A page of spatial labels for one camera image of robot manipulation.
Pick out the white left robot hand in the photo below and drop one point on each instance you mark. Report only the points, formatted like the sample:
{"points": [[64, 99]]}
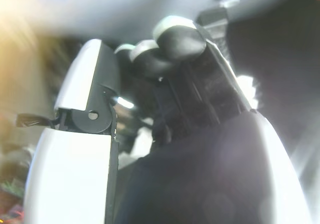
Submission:
{"points": [[200, 171]]}

